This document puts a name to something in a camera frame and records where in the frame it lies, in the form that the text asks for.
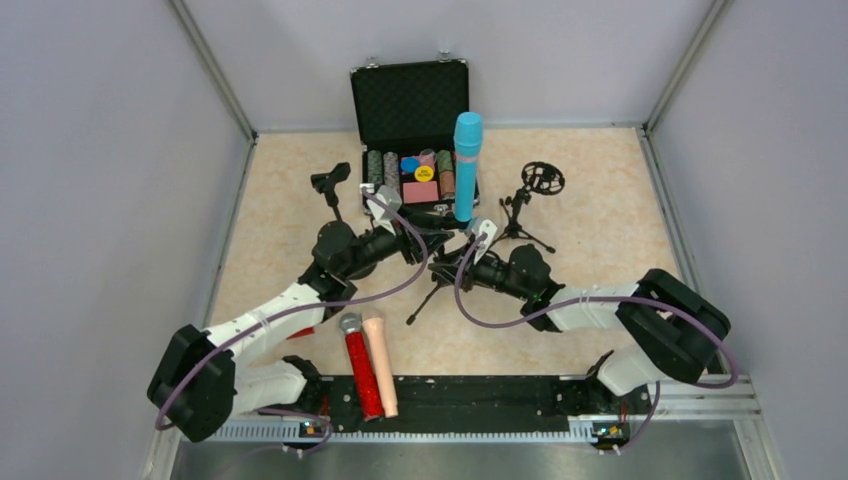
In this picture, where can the black poker chip case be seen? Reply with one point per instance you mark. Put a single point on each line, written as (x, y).
(411, 109)

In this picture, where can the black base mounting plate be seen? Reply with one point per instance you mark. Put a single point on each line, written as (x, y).
(456, 404)

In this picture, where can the black round-base mic stand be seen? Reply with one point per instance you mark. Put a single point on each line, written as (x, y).
(331, 192)

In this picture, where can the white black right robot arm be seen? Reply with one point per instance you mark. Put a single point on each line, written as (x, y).
(676, 333)

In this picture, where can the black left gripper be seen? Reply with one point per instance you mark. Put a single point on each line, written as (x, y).
(411, 240)

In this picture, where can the yellow big blind button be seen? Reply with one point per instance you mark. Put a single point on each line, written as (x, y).
(424, 174)

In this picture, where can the blue dealer button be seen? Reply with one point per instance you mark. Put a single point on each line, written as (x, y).
(408, 165)

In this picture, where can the green red chip stack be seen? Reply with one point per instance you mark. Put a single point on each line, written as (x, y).
(445, 166)

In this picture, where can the peach pink microphone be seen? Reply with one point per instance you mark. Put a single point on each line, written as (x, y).
(376, 337)

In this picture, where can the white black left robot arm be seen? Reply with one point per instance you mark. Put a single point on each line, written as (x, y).
(205, 377)

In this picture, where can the pink card deck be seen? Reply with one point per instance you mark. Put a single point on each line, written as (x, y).
(420, 192)

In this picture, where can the small red block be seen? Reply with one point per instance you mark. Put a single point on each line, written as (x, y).
(302, 333)

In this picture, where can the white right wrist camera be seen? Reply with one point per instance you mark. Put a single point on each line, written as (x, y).
(481, 232)

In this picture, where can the red glitter microphone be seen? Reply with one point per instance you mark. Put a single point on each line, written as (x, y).
(365, 379)

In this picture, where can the black tripod clip mic stand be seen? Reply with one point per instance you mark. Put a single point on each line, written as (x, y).
(441, 253)

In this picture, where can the green poker chip stack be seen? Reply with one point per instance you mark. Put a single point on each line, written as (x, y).
(375, 169)

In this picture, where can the blue toy microphone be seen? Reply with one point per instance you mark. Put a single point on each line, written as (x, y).
(468, 140)

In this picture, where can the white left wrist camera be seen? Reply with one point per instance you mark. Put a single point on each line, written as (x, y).
(382, 204)

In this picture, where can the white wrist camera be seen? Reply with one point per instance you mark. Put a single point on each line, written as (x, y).
(382, 204)
(481, 232)

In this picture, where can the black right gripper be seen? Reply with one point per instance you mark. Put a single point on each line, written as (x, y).
(465, 266)

